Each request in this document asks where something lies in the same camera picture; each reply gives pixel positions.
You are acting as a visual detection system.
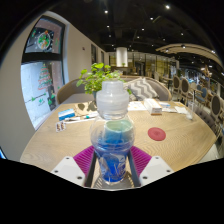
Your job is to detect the white round pillar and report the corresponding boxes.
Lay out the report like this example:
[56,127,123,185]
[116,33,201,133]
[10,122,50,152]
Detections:
[115,46,129,68]

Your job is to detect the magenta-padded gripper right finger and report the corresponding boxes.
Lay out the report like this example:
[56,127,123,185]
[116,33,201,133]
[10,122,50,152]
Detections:
[127,145,175,188]

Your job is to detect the clear plastic cup with straw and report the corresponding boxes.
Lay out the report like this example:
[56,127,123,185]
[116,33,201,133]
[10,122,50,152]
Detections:
[186,89,198,121]

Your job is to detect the group of dining chairs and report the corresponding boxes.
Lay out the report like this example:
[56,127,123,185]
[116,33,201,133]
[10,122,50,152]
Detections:
[169,74,224,134]

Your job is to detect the window with festive decals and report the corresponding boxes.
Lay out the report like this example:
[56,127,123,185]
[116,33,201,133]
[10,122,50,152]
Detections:
[20,15,67,131]

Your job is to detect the white orange tissue box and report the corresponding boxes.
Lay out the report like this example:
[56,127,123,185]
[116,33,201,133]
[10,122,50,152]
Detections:
[143,98,163,116]

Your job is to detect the white pen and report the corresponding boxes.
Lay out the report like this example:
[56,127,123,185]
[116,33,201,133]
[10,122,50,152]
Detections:
[64,113,99,124]

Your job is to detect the grey curved sofa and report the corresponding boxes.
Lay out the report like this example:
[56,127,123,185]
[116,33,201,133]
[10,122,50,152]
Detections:
[55,75,173,105]

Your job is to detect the pill blister pack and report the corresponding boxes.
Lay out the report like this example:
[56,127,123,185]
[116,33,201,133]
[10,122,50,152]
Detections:
[54,120,67,133]

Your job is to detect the white napkin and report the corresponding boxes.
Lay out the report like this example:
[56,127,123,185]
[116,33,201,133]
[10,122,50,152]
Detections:
[174,105,189,115]

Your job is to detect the blue white small box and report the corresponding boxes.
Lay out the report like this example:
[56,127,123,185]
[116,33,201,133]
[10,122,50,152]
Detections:
[58,108,76,122]

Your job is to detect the green potted plant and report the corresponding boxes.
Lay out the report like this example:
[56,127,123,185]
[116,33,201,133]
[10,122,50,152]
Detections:
[75,62,133,101]

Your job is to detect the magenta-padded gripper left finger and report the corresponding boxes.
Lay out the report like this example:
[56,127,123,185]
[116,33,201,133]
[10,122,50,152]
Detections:
[50,145,99,189]

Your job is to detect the grey white chevron cushion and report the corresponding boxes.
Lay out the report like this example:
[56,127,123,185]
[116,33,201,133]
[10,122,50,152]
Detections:
[124,77,159,101]

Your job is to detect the group of ceiling lights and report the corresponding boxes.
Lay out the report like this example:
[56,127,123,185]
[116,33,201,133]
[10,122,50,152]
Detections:
[99,3,218,56]

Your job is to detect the white printed leaflet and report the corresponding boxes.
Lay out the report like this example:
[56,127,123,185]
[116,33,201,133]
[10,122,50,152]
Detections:
[162,106,178,114]

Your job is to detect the clear bottle with blue label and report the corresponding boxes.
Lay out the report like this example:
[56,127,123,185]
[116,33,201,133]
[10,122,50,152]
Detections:
[89,79,136,186]

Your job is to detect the white printed paper sheet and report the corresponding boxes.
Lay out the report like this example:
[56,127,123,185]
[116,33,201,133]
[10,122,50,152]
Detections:
[127,100,148,112]

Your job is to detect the flat round red coaster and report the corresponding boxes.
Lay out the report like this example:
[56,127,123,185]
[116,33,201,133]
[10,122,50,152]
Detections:
[147,126,167,142]

